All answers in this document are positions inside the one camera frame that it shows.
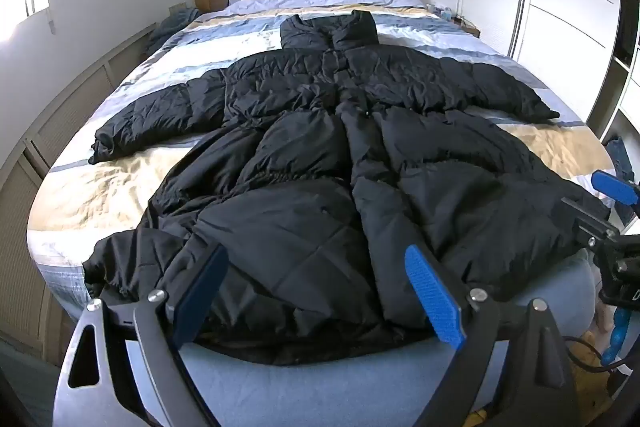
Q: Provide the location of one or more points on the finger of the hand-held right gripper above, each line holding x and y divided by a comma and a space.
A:
587, 217
612, 187

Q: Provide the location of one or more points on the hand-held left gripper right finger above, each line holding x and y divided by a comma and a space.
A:
432, 294

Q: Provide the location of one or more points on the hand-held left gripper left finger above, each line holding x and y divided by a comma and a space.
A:
200, 294

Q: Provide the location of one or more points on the black puffer coat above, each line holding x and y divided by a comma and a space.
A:
320, 187

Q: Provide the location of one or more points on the white open shelf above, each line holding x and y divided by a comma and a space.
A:
620, 82

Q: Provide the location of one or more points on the yellow cloth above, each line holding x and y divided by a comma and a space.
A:
590, 377

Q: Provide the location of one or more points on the striped duvet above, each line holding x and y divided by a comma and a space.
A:
100, 187

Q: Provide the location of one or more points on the wooden nightstand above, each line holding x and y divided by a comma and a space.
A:
467, 26

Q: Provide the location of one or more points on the low wooden cabinet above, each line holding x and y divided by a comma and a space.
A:
45, 132

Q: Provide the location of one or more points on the folded blue blanket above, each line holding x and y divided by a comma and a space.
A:
172, 27

